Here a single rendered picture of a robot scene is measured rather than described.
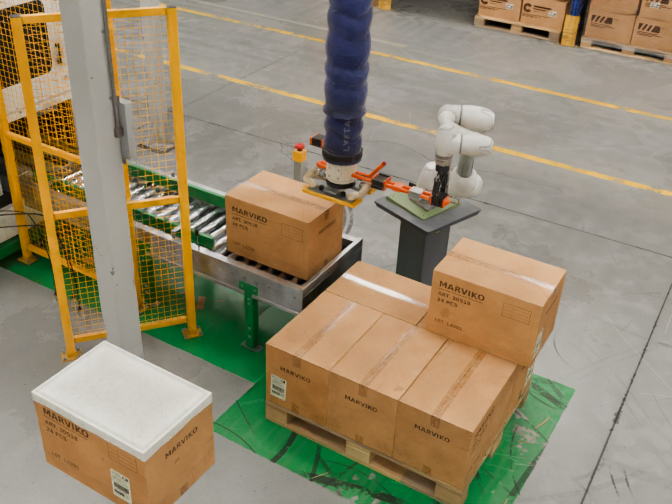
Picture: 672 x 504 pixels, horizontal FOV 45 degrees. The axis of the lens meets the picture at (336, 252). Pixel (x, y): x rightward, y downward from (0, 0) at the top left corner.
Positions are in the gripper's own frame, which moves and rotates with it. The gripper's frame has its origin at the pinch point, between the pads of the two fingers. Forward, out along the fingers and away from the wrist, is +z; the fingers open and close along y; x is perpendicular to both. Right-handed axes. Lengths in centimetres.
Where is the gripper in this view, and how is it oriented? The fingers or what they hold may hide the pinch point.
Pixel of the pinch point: (438, 198)
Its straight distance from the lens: 439.2
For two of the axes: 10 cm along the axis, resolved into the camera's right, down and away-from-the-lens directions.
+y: -5.1, 4.4, -7.4
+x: 8.6, 3.0, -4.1
